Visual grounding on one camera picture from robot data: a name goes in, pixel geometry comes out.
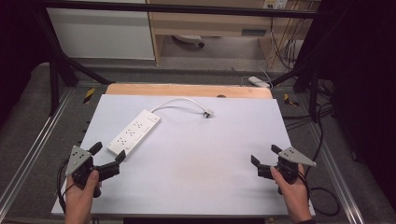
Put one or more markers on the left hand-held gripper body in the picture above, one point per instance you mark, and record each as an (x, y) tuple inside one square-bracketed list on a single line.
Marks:
[(77, 159)]

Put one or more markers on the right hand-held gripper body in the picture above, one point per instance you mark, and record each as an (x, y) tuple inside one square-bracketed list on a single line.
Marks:
[(294, 157)]

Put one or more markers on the person's left hand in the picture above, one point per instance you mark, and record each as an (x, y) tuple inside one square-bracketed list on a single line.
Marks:
[(79, 194)]

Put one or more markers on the person's right hand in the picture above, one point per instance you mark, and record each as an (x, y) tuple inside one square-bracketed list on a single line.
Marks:
[(292, 194)]

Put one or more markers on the white floor power strip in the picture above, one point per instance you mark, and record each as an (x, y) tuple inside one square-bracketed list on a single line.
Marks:
[(258, 81)]

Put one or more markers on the white power plug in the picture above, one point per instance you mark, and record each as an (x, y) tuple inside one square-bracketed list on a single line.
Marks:
[(208, 113)]

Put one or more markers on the black metal stand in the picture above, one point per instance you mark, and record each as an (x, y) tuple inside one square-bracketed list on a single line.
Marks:
[(59, 65), (306, 77)]

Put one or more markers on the dark curtain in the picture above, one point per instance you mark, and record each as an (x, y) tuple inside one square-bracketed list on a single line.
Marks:
[(364, 93), (17, 49)]

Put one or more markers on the wooden table board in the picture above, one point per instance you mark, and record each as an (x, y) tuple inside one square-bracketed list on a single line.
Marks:
[(186, 90)]

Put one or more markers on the white cabinet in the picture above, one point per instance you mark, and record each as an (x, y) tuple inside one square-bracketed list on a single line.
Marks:
[(99, 31)]

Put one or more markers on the wooden desk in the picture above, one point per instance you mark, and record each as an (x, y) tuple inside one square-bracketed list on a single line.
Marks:
[(214, 25)]

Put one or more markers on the office chair base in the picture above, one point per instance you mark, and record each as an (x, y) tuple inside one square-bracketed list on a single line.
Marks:
[(190, 39)]

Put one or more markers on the aluminium floor rail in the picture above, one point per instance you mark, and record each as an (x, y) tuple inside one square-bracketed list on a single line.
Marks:
[(34, 149), (337, 177)]

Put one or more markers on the white wall socket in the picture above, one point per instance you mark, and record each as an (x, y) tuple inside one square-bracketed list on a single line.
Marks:
[(275, 3)]

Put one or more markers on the black metal frame bar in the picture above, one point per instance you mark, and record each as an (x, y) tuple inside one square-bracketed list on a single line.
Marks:
[(186, 9)]

